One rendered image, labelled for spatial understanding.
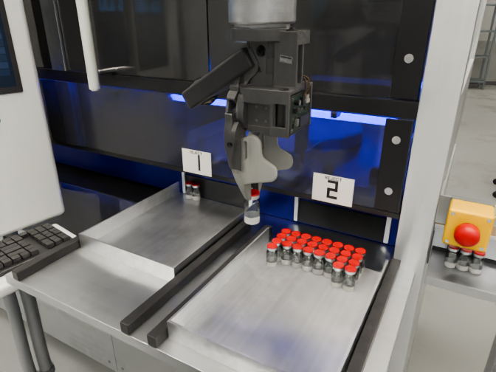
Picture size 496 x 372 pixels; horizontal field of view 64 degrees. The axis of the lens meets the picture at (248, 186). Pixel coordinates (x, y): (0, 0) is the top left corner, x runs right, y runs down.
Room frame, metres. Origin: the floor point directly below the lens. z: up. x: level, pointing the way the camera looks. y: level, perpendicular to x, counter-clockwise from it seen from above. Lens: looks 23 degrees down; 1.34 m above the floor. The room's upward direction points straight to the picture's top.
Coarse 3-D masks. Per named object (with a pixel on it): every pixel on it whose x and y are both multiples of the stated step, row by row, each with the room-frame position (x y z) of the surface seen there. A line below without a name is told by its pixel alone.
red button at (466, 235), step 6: (456, 228) 0.61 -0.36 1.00; (462, 228) 0.59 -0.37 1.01; (468, 228) 0.59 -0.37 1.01; (474, 228) 0.59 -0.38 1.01; (456, 234) 0.60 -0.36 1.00; (462, 234) 0.59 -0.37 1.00; (468, 234) 0.59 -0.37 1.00; (474, 234) 0.58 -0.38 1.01; (456, 240) 0.60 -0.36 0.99; (462, 240) 0.59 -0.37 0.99; (468, 240) 0.58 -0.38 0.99; (474, 240) 0.58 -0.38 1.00; (468, 246) 0.59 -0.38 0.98
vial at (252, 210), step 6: (252, 198) 0.48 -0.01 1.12; (258, 198) 0.49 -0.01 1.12; (246, 204) 0.48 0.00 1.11; (252, 204) 0.48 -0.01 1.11; (258, 204) 0.48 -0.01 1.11; (246, 210) 0.48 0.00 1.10; (252, 210) 0.48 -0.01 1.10; (258, 210) 0.48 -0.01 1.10; (246, 216) 0.48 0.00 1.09; (252, 216) 0.48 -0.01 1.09; (258, 216) 0.48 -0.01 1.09; (246, 222) 0.48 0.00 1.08; (252, 222) 0.48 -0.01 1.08; (258, 222) 0.48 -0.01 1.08
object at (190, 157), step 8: (184, 152) 0.92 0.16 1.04; (192, 152) 0.91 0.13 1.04; (200, 152) 0.90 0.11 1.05; (184, 160) 0.92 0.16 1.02; (192, 160) 0.91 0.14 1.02; (200, 160) 0.90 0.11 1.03; (208, 160) 0.89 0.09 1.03; (184, 168) 0.92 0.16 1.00; (192, 168) 0.91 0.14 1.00; (208, 168) 0.89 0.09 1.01
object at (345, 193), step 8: (320, 176) 0.75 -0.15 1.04; (328, 176) 0.74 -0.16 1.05; (336, 176) 0.74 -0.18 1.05; (320, 184) 0.75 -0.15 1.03; (328, 184) 0.74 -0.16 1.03; (344, 184) 0.73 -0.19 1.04; (352, 184) 0.72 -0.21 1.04; (312, 192) 0.76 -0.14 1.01; (320, 192) 0.75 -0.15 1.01; (336, 192) 0.73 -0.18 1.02; (344, 192) 0.73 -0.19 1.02; (352, 192) 0.72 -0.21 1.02; (320, 200) 0.75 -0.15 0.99; (328, 200) 0.74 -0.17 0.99; (336, 200) 0.73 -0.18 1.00; (344, 200) 0.73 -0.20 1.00
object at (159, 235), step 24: (168, 192) 0.99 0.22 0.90; (120, 216) 0.84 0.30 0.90; (144, 216) 0.89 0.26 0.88; (168, 216) 0.89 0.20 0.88; (192, 216) 0.89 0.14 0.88; (216, 216) 0.89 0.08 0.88; (240, 216) 0.83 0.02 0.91; (96, 240) 0.72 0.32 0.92; (120, 240) 0.77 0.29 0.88; (144, 240) 0.77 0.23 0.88; (168, 240) 0.77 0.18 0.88; (192, 240) 0.77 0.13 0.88; (216, 240) 0.74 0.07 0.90; (144, 264) 0.65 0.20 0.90; (168, 264) 0.68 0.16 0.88
